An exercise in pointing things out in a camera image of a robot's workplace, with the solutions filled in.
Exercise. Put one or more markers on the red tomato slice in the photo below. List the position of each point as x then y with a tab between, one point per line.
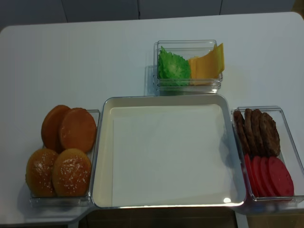
250	175
280	177
255	165
265	178

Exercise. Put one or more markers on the clear lettuce cheese container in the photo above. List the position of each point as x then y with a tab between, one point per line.
186	49

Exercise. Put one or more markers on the green lettuce leaf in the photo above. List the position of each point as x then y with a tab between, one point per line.
177	68
164	57

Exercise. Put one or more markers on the brown patty rear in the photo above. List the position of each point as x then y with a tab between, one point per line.
239	124

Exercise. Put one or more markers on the brown patty front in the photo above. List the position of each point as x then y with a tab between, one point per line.
269	134

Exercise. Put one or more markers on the sesame top bun right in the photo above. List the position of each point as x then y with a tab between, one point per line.
71	173

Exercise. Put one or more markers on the white metal tray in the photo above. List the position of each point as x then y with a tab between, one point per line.
121	107

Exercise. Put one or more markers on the sesame bun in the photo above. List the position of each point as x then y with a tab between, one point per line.
39	172
71	173

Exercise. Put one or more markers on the yellow cheese slice top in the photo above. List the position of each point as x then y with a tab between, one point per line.
212	64

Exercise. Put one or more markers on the bun half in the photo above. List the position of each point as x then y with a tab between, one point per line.
78	130
50	128

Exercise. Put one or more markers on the brown patty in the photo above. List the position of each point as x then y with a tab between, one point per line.
249	132
239	124
255	116
269	134

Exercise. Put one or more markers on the clear bun container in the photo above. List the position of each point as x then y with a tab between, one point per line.
81	201

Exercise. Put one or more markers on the yellow cheese slice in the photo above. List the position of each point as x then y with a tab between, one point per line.
212	64
193	62

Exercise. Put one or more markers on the red tomato slice rear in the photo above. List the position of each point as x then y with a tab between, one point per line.
250	175

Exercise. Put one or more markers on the green lettuce leaf rear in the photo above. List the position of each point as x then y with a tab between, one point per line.
164	57

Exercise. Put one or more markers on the red tomato slice front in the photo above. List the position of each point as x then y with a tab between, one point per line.
280	177

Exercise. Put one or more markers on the bun half front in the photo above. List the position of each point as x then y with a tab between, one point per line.
78	130

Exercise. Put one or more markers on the sesame top bun left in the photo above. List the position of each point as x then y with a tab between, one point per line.
39	172

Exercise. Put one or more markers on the clear patty tomato container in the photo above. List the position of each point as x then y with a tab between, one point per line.
288	155

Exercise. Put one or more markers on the green lettuce leaf front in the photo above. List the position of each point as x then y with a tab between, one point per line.
177	68

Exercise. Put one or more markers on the bottom bun half rear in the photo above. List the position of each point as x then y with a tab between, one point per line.
50	128

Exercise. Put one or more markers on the yellow cheese slice lower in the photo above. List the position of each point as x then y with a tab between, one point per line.
193	62

